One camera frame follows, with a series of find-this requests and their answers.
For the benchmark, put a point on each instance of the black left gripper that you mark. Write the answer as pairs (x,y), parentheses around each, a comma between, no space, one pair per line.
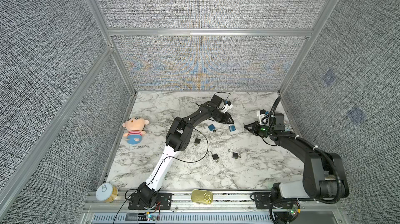
(225,117)

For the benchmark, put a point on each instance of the black padlock open shackle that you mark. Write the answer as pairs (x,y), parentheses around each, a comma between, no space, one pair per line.
(215,157)

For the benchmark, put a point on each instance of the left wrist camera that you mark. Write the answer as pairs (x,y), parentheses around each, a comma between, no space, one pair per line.
(227,106)

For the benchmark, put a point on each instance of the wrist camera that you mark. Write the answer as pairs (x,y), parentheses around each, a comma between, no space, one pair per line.
(263,116)
(227,106)

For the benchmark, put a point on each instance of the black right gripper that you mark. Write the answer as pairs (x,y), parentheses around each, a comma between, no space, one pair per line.
(256,124)

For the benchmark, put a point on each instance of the plush doll toy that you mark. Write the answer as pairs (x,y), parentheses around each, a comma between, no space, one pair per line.
(135,130)

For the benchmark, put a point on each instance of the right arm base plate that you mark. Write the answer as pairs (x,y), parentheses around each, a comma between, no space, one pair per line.
(262,200)

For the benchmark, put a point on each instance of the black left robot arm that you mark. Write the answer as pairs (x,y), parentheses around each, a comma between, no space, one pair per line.
(177,139)

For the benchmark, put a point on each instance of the gold sardine tin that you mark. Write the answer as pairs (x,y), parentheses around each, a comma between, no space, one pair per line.
(202,196)

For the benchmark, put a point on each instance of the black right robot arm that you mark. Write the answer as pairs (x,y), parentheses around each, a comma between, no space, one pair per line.
(323,180)

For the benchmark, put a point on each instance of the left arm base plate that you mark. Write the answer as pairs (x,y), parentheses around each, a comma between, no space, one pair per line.
(156,201)

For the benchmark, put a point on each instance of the aluminium front rail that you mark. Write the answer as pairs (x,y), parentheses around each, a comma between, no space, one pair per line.
(224,201)

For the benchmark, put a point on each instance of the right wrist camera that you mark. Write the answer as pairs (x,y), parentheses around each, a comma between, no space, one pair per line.
(263,116)

